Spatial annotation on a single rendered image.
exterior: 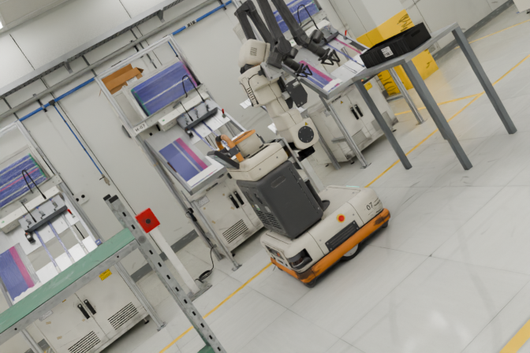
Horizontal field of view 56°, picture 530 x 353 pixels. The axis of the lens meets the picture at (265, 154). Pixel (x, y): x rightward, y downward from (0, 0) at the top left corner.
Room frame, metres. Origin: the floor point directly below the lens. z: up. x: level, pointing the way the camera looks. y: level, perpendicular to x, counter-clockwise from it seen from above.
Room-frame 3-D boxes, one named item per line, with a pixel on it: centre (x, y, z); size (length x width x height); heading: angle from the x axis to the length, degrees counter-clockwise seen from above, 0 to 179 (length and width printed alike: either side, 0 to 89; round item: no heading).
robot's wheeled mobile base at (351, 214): (3.05, -0.04, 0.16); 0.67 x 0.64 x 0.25; 105
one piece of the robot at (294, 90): (3.13, -0.32, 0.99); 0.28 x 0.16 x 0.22; 15
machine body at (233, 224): (4.54, 0.52, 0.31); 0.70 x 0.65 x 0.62; 109
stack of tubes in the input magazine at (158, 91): (4.44, 0.43, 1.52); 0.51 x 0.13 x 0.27; 109
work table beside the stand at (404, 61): (3.34, -1.13, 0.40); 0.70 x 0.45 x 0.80; 15
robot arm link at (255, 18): (3.38, -0.43, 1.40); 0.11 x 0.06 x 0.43; 15
